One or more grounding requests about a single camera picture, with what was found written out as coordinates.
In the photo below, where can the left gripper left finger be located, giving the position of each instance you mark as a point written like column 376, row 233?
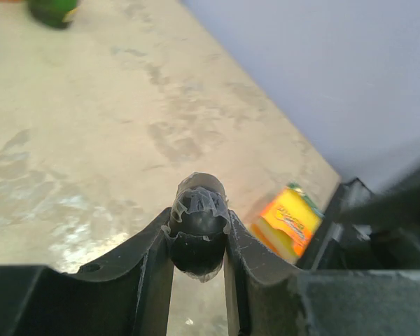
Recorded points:
column 124, row 292

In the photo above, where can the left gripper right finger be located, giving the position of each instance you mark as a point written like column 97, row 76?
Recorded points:
column 265, row 295

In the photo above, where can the black earbud charging case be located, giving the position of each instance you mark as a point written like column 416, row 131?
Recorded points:
column 198, row 226

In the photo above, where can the orange sponge pack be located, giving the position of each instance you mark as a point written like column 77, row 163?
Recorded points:
column 288, row 223

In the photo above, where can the green glass bottle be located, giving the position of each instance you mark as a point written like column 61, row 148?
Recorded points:
column 58, row 14

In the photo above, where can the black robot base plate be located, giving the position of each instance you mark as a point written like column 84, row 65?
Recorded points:
column 337, row 246

